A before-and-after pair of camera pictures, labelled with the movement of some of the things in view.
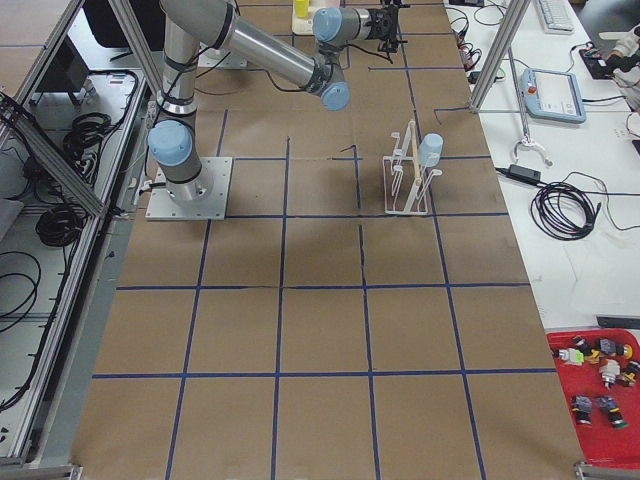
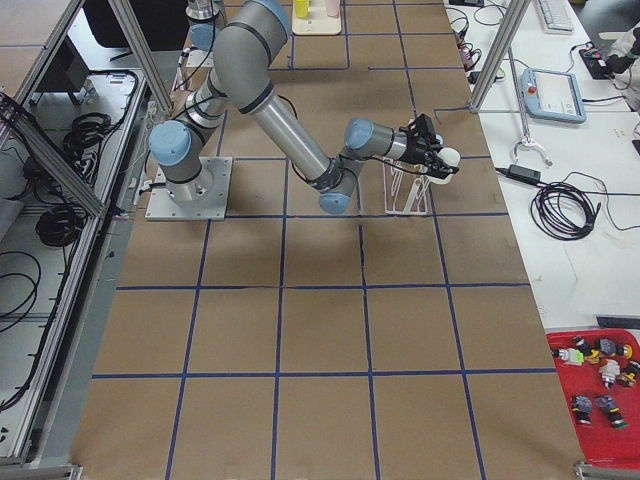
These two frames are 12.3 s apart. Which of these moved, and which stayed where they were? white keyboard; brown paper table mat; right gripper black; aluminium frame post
Moved: right gripper black
Stayed: aluminium frame post; white keyboard; brown paper table mat
